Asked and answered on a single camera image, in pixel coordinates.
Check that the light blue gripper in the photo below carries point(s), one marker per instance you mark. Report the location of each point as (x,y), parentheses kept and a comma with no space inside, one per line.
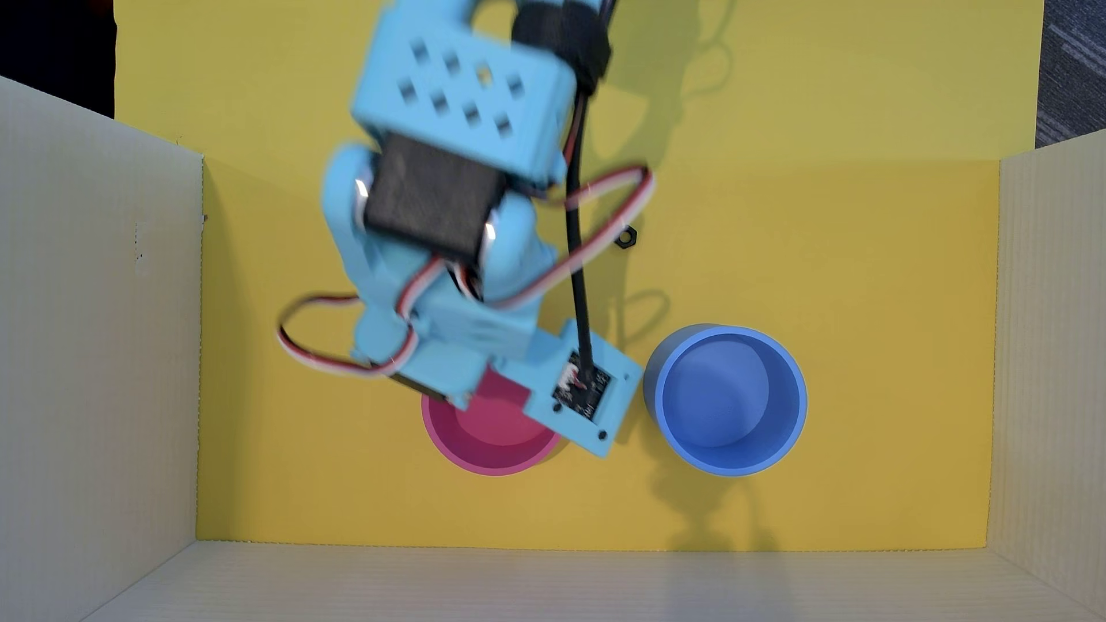
(439,385)

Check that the light blue robot arm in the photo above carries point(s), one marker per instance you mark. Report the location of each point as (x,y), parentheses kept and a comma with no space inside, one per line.
(458,86)

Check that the white corrugated box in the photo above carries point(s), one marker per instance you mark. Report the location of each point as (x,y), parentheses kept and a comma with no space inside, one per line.
(86,345)

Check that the pink round cup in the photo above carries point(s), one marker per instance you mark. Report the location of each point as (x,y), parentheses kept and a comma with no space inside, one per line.
(484,440)

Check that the black hex nut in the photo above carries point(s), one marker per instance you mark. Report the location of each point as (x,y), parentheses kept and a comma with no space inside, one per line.
(629,239)

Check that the blue round cup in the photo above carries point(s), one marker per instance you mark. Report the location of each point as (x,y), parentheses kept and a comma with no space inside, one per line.
(730,406)

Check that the yellow paper mat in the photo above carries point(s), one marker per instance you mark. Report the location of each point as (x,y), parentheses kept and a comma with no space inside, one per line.
(821,259)

